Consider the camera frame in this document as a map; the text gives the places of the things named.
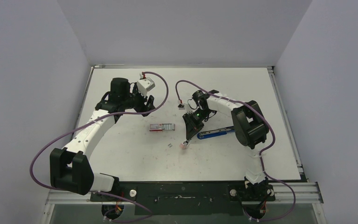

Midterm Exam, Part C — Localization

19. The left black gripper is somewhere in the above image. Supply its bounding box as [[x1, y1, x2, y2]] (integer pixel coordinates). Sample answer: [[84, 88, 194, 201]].
[[122, 84, 155, 116]]

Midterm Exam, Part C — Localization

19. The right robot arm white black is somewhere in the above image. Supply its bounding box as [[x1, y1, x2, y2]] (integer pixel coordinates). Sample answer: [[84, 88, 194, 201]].
[[181, 90, 269, 200]]

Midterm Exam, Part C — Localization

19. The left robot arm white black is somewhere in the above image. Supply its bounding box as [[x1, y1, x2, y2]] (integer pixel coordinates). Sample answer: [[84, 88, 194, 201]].
[[50, 77, 155, 201]]

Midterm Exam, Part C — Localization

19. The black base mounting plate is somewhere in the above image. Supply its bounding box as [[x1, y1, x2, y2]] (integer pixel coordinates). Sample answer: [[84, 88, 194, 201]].
[[90, 181, 275, 216]]

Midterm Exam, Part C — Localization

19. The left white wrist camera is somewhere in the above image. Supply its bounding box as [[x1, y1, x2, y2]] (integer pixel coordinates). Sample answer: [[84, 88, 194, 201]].
[[136, 77, 155, 96]]

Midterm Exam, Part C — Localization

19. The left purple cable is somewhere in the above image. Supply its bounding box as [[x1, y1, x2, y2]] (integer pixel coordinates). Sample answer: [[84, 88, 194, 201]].
[[29, 71, 169, 224]]

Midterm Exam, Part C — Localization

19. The aluminium frame rail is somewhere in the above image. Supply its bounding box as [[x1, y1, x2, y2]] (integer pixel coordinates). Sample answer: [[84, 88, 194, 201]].
[[46, 182, 324, 204]]

